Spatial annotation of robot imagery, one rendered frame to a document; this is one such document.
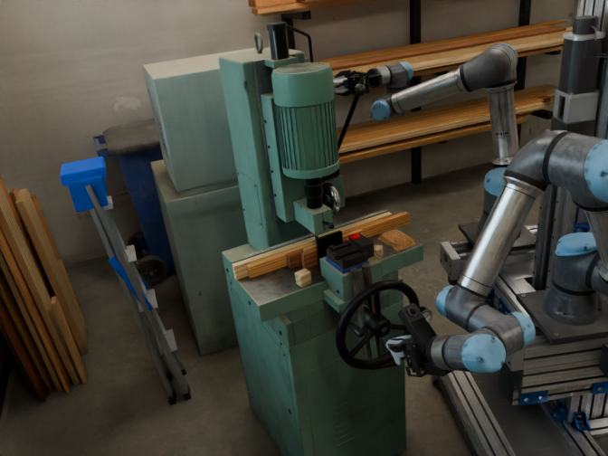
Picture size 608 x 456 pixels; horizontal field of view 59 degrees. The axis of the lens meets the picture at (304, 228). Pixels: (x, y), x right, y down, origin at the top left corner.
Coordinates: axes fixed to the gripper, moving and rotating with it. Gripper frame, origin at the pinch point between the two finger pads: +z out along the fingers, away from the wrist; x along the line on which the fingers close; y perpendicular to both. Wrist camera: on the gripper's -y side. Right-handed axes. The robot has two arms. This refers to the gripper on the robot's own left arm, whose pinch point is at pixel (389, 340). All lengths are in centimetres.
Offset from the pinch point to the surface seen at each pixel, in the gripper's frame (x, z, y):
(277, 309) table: -14.3, 31.4, -14.5
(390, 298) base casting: 26.5, 34.7, -4.3
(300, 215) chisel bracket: 7, 39, -40
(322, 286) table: 1.2, 29.2, -16.5
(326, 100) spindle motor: 10, 8, -67
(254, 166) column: -1, 45, -60
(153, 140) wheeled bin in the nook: 5, 187, -115
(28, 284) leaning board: -77, 153, -53
